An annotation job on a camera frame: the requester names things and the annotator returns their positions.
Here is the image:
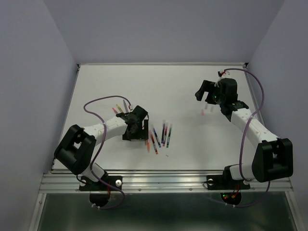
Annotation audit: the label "dark red marker pen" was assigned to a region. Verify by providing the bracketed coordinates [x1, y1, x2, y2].
[161, 122, 166, 145]

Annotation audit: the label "green marker pen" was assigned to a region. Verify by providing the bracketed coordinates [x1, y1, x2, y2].
[166, 124, 173, 148]

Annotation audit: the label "blue marker pen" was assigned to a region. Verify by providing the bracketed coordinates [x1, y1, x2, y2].
[151, 124, 161, 148]

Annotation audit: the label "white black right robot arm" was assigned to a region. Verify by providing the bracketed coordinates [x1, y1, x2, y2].
[195, 78, 294, 188]

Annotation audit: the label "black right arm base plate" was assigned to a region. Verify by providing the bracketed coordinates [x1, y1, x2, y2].
[203, 174, 251, 206]

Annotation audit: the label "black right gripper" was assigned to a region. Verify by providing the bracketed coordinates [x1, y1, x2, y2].
[194, 79, 225, 105]

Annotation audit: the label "red orange marker pen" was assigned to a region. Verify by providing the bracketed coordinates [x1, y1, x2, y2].
[149, 131, 158, 154]

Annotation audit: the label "yellow marker pen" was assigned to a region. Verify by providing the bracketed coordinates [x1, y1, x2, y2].
[116, 104, 123, 113]

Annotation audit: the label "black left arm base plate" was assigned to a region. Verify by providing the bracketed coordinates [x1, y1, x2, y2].
[76, 175, 125, 210]

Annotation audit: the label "grey purple marker pen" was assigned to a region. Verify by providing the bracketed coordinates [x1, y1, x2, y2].
[123, 100, 128, 113]

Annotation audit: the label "light orange marker pen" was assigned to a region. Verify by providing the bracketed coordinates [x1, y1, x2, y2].
[146, 141, 150, 153]

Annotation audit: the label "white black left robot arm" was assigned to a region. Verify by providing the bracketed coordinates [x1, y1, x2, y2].
[54, 95, 149, 190]

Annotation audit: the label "aluminium front frame rails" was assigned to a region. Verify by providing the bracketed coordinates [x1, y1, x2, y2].
[38, 169, 295, 193]

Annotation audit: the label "aluminium table edge rail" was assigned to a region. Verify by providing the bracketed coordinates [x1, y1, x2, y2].
[242, 63, 256, 104]

